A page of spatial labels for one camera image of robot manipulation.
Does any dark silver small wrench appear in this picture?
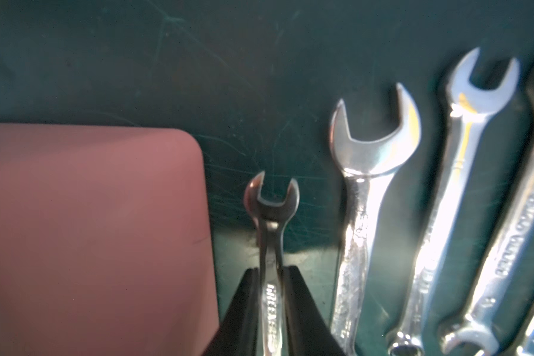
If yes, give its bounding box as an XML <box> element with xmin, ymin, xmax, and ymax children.
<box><xmin>438</xmin><ymin>48</ymin><xmax>534</xmax><ymax>356</ymax></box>

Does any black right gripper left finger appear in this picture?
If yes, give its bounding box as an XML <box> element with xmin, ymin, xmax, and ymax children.
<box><xmin>202</xmin><ymin>268</ymin><xmax>260</xmax><ymax>356</ymax></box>

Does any green table mat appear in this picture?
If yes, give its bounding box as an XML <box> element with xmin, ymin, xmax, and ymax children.
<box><xmin>0</xmin><ymin>1</ymin><xmax>534</xmax><ymax>355</ymax></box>

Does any pink plastic storage box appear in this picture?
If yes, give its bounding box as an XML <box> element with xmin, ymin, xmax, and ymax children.
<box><xmin>0</xmin><ymin>124</ymin><xmax>219</xmax><ymax>355</ymax></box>

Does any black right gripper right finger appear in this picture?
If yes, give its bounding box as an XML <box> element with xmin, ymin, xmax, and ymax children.
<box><xmin>283</xmin><ymin>266</ymin><xmax>345</xmax><ymax>355</ymax></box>

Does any thin silver combination wrench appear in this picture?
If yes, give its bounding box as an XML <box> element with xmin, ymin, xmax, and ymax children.
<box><xmin>386</xmin><ymin>47</ymin><xmax>521</xmax><ymax>355</ymax></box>

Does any small silver Greener wrench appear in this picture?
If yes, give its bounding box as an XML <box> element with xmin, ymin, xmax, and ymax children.
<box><xmin>243</xmin><ymin>171</ymin><xmax>300</xmax><ymax>355</ymax></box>

